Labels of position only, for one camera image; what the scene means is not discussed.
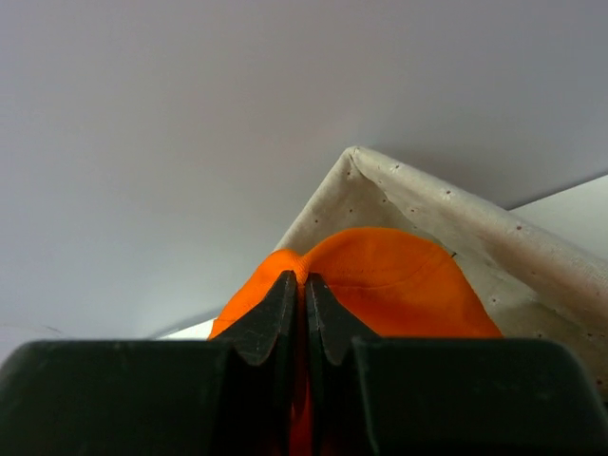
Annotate orange bucket hat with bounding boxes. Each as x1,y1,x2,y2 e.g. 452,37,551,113
210,227,501,455

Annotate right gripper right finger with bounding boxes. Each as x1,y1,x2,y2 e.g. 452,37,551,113
305,274,378,455

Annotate wicker basket with liner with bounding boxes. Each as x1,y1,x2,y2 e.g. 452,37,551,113
278,147,607,392

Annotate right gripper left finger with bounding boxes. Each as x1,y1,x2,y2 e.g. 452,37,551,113
212,271,297,455

